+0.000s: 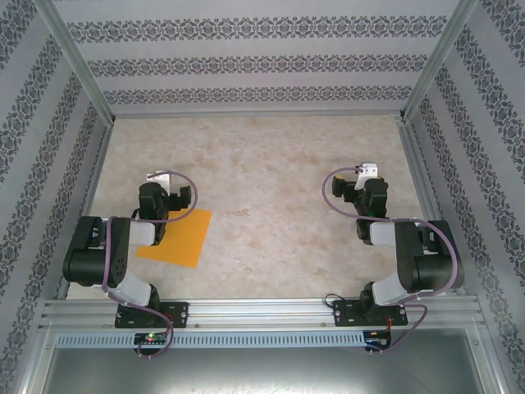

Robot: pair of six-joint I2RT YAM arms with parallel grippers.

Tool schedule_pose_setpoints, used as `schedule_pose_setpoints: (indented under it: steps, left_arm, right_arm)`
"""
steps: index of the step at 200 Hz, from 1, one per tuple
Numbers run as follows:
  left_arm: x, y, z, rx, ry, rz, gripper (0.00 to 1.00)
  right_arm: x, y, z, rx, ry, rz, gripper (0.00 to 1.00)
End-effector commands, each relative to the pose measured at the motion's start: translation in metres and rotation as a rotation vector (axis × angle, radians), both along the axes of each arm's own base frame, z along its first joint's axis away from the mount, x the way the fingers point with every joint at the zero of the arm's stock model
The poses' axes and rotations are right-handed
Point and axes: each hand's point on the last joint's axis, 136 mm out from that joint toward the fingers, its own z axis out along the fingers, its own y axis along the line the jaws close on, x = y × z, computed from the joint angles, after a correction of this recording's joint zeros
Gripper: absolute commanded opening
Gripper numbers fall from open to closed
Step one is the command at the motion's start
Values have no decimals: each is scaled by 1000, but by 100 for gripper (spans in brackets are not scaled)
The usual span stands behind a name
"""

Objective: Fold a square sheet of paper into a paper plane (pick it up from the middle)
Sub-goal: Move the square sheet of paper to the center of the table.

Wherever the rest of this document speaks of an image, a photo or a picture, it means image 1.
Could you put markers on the orange cloth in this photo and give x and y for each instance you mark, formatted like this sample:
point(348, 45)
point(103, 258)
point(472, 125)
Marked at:
point(180, 242)

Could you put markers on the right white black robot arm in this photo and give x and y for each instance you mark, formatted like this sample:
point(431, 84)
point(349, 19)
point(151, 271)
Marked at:
point(389, 287)

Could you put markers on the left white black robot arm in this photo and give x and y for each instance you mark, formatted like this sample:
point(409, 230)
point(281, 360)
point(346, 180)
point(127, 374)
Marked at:
point(139, 287)

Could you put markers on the grey sheet metal tray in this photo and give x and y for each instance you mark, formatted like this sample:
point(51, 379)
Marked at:
point(262, 373)

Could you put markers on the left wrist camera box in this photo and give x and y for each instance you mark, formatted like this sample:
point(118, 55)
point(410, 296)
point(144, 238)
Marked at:
point(161, 180)

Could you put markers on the aluminium side rail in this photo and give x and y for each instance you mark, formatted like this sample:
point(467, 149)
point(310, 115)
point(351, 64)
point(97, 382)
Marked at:
point(417, 164)
point(88, 205)

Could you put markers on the thin aluminium back rail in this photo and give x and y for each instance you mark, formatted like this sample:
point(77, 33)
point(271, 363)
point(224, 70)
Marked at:
point(254, 116)

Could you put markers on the long aluminium mounting rail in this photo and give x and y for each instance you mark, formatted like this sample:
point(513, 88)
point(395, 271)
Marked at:
point(254, 312)

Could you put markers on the aluminium frame post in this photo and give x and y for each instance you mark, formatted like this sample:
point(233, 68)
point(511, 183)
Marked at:
point(80, 65)
point(437, 61)

